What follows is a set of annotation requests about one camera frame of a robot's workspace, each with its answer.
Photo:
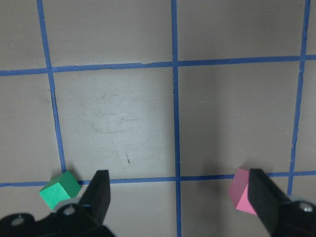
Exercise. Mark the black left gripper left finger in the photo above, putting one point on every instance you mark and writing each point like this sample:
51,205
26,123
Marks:
96,198

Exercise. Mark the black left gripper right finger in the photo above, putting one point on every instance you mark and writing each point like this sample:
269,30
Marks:
266,198

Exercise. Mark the pink foam cube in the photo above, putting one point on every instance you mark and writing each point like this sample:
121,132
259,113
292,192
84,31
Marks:
238,191

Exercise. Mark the green foam cube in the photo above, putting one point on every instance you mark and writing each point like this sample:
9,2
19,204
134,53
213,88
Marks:
60,188

